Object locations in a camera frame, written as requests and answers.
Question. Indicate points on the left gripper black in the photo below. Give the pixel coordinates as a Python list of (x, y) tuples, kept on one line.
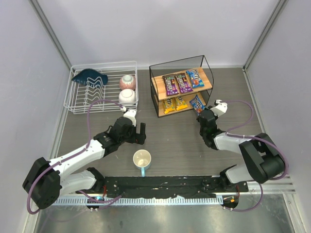
[(135, 132)]

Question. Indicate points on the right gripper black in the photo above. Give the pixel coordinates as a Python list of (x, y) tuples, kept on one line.
[(204, 116)]

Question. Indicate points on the twisted blue candy bag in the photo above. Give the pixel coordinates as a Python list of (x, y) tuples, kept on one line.
[(197, 104)]

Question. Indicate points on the yellow candy bag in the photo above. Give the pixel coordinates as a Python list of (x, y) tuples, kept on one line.
[(180, 104), (168, 106)]

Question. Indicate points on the purple candy bag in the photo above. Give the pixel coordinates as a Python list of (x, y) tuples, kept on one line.
[(170, 85), (183, 83)]

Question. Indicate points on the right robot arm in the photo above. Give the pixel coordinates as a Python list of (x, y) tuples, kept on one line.
[(262, 160)]

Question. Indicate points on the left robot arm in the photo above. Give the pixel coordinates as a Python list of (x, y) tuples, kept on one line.
[(47, 180)]

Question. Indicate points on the white ceramic bowl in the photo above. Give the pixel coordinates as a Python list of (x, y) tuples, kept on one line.
[(127, 97)]

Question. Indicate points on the pink ceramic bowl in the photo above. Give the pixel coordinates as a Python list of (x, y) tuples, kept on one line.
[(127, 82)]

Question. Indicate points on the dark blue plate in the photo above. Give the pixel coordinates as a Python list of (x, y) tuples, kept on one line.
[(90, 77)]

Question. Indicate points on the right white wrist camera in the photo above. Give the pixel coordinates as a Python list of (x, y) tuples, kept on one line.
[(219, 108)]

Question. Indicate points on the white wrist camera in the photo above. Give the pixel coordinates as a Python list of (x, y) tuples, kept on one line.
[(131, 114), (219, 108)]

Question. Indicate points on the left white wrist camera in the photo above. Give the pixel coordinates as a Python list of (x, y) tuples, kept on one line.
[(131, 114)]

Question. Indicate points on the black wire wooden shelf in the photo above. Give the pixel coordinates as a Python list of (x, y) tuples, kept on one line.
[(158, 88)]

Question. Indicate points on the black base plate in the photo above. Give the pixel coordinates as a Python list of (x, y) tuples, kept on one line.
[(164, 187)]

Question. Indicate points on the white wire dish rack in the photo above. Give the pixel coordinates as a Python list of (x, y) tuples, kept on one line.
[(79, 97)]

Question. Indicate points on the white slotted cable duct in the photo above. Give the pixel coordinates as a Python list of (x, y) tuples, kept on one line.
[(73, 200)]

